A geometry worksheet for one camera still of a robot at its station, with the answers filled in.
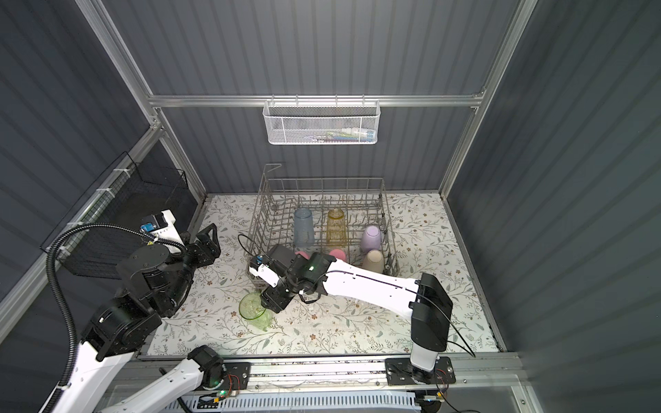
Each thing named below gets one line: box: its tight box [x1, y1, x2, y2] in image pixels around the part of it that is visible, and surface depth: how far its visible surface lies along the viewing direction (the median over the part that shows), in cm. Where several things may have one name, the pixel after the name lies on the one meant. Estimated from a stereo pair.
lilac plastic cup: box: [360, 225, 382, 255], surface depth 92 cm
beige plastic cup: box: [362, 249, 385, 274], surface depth 85 cm
